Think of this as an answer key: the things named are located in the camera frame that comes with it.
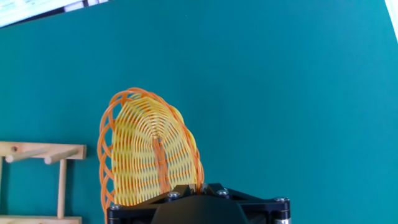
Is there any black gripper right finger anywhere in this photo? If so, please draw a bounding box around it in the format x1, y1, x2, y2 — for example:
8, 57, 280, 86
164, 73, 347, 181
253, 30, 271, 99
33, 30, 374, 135
201, 182, 292, 224

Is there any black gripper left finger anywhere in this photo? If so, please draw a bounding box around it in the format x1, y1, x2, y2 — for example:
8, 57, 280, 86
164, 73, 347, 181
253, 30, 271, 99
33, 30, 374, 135
107, 183, 198, 224

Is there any orange yellow woven basket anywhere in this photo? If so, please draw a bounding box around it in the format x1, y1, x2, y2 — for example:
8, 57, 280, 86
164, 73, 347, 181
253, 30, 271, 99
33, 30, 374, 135
96, 87, 205, 224

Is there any wooden dish rack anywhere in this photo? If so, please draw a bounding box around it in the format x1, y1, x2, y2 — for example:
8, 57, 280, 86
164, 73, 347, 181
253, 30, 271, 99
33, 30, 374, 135
0, 141, 87, 224

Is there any green table mat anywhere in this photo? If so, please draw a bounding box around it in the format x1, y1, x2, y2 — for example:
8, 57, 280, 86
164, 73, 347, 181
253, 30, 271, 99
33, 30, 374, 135
0, 0, 398, 224

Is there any printed white paper sheet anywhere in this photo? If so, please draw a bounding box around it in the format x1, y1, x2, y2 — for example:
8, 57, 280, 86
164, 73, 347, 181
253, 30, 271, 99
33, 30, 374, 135
0, 0, 85, 28

